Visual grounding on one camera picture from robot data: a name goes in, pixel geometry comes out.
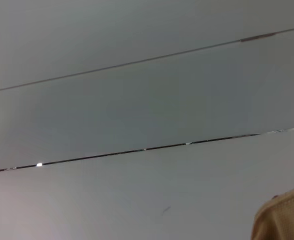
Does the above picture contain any khaki fabric food bag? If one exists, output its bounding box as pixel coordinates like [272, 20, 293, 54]
[250, 169, 294, 240]

